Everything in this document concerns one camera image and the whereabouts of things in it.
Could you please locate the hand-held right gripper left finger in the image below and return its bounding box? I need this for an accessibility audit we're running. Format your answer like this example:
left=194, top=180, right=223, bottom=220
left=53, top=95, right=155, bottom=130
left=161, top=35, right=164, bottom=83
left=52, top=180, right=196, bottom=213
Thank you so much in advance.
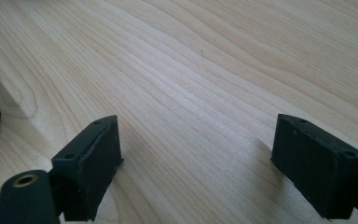
left=51, top=114, right=125, bottom=222

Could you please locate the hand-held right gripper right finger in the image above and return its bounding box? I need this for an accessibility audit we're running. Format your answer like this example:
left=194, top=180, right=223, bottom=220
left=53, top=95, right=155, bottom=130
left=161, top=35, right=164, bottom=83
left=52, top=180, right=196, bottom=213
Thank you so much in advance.
left=270, top=113, right=358, bottom=220

